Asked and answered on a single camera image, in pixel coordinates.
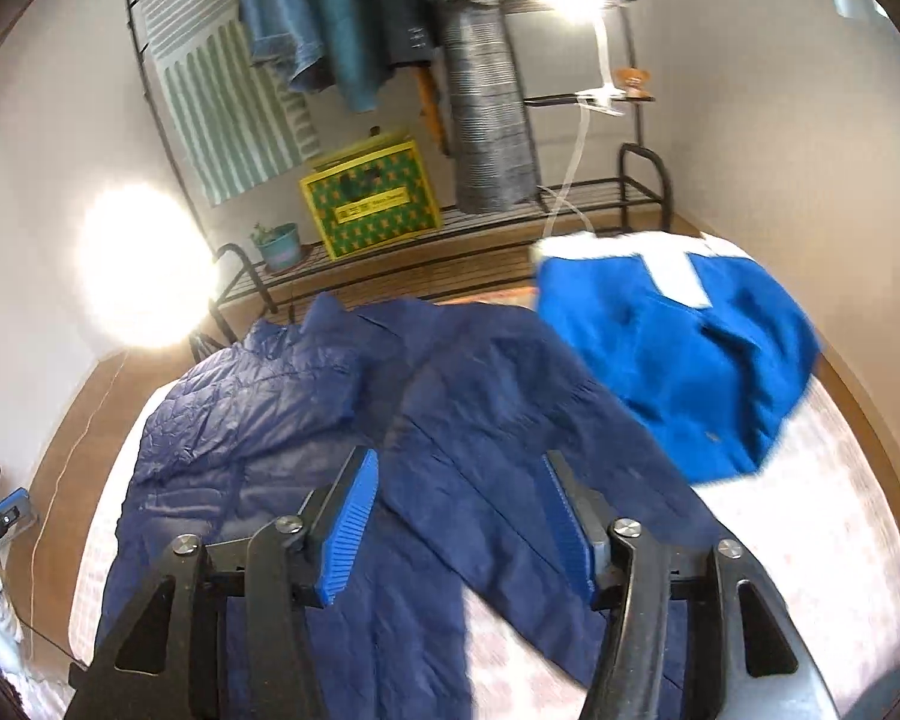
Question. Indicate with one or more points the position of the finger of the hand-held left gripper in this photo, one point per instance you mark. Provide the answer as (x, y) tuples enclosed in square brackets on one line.
[(11, 501)]

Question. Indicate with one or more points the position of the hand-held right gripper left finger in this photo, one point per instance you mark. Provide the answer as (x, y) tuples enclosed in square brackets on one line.
[(349, 532)]

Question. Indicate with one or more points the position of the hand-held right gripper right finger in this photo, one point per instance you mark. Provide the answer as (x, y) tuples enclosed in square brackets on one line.
[(570, 532)]

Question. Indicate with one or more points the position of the navy puffer jacket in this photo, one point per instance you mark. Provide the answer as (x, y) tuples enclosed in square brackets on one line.
[(457, 405)]

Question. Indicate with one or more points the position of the black metal clothes rack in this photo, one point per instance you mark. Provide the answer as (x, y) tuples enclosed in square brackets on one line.
[(600, 199)]

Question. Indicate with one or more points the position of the blue sweater with white trim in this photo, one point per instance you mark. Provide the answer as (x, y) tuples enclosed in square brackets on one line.
[(645, 360)]

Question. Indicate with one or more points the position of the bed with checked sheet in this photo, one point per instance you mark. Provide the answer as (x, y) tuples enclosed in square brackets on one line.
[(795, 540)]

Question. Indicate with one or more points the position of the potted plant in teal pot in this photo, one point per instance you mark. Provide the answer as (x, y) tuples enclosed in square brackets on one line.
[(281, 247)]

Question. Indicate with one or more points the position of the yellow patterned storage box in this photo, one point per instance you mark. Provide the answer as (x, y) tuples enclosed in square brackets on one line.
[(375, 202)]

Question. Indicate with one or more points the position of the grey plaid garment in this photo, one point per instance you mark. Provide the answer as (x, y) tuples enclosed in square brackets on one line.
[(487, 112)]

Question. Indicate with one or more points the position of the orange hanging cloth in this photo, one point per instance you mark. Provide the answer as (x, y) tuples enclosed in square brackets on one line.
[(429, 105)]

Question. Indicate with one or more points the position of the green white striped towel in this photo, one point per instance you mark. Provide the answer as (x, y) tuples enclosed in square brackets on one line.
[(217, 112)]

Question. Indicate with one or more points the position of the small teddy bear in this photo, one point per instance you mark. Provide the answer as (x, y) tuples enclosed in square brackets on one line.
[(634, 82)]

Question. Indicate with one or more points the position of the white clip lamp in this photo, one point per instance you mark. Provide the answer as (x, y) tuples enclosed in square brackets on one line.
[(598, 52)]

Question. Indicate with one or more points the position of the teal shirt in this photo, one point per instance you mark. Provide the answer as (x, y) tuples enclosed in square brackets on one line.
[(345, 37)]

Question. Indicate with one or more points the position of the dark suit jacket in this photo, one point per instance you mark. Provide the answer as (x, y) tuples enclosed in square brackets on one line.
[(405, 7)]

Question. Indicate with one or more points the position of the denim shirt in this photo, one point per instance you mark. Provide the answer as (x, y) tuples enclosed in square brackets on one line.
[(270, 7)]

